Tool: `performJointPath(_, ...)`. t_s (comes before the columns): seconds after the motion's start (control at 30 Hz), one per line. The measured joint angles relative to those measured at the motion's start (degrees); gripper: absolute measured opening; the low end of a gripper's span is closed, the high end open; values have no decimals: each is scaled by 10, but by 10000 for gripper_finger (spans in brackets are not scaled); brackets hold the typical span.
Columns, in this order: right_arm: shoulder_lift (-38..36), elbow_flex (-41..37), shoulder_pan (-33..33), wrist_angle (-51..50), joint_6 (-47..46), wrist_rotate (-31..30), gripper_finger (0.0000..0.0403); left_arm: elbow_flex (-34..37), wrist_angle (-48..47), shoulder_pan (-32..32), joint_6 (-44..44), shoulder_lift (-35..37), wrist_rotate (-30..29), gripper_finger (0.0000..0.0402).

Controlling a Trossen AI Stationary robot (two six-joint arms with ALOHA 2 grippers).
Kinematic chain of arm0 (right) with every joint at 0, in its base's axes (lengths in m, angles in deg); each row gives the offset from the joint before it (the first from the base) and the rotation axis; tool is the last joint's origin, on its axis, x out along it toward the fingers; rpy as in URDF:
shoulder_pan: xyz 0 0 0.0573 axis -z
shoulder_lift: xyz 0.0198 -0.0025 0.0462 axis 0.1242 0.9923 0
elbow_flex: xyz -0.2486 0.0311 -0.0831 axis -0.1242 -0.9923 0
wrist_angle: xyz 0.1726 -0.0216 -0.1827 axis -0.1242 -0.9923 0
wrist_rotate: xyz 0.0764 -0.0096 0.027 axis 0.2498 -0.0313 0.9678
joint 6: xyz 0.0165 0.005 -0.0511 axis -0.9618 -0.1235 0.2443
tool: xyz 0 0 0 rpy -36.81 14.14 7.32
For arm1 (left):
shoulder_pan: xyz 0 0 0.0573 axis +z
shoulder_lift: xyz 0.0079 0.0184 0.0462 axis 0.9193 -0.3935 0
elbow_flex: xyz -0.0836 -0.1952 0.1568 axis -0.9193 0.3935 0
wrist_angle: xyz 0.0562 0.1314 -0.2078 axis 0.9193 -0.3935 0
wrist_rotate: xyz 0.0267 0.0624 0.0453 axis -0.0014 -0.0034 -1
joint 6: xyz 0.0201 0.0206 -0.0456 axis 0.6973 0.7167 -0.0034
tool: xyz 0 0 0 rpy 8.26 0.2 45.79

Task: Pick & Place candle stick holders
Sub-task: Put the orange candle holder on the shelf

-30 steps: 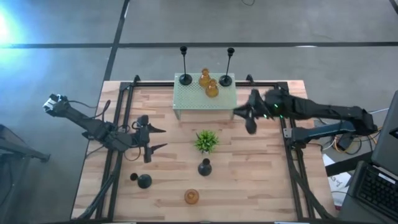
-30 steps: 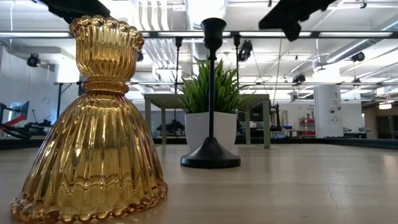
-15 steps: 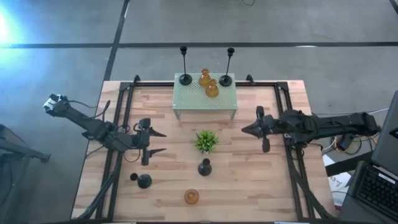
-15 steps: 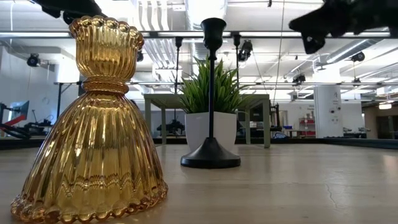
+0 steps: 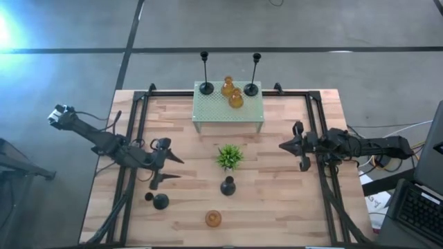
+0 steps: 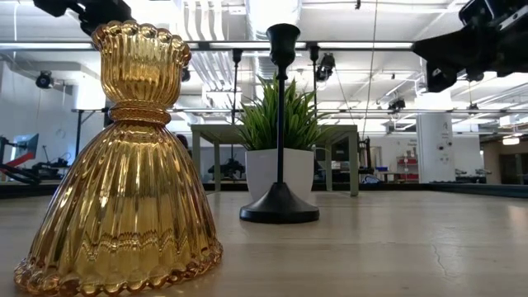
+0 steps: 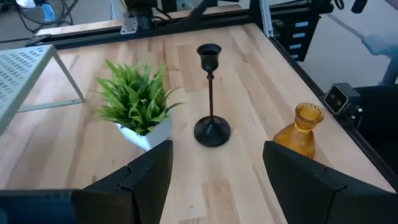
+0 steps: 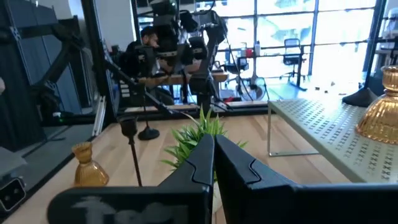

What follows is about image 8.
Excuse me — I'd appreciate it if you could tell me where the black box with white labels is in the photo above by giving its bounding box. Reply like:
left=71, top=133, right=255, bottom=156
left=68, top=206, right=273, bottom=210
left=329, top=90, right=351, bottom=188
left=119, top=79, right=147, bottom=108

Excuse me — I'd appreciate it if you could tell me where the silver aluminium rail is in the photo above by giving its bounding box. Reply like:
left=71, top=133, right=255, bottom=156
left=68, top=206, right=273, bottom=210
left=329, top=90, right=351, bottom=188
left=92, top=95, right=107, bottom=137

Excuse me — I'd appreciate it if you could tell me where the green perforated metal shelf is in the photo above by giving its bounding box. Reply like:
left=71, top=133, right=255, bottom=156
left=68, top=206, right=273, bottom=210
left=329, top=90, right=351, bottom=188
left=266, top=95, right=398, bottom=184

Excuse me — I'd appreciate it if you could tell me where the dark grey panel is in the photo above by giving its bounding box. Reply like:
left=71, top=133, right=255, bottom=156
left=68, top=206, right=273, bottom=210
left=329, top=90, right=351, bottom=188
left=0, top=0, right=83, bottom=152

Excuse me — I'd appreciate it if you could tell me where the black office chair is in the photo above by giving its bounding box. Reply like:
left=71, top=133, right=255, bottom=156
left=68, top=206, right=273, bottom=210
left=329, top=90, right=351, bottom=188
left=279, top=37, right=307, bottom=91

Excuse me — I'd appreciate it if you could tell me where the green potted plant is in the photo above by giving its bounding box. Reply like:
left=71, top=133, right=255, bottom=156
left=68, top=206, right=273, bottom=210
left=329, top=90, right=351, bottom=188
left=160, top=106, right=249, bottom=214

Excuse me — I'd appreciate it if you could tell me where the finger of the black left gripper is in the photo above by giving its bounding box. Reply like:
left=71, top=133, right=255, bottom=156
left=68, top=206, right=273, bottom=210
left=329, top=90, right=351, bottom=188
left=188, top=36, right=208, bottom=60
left=135, top=45, right=157, bottom=78

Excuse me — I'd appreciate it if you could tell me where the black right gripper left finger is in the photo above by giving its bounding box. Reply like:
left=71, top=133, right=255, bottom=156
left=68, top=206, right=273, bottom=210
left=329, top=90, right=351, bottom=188
left=46, top=133, right=216, bottom=224

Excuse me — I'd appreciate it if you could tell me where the grey box with power socket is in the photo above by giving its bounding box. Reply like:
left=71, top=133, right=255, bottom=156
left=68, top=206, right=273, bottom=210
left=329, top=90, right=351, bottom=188
left=0, top=146, right=28, bottom=213

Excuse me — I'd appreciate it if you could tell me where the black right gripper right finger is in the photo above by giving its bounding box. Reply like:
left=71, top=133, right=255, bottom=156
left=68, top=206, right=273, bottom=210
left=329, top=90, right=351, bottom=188
left=215, top=133, right=398, bottom=224

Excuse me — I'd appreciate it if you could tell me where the black frame brace strut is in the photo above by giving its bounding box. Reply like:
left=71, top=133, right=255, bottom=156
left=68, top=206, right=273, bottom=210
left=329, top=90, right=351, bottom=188
left=0, top=23, right=83, bottom=106

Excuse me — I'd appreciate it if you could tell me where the amber glass candle holder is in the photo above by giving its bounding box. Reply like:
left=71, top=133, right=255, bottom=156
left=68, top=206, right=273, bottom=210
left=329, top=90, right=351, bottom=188
left=71, top=142, right=110, bottom=187
left=356, top=65, right=398, bottom=146

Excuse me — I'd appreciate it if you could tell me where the person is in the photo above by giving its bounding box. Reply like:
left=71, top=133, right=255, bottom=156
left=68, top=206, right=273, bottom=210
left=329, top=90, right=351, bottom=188
left=119, top=25, right=193, bottom=78

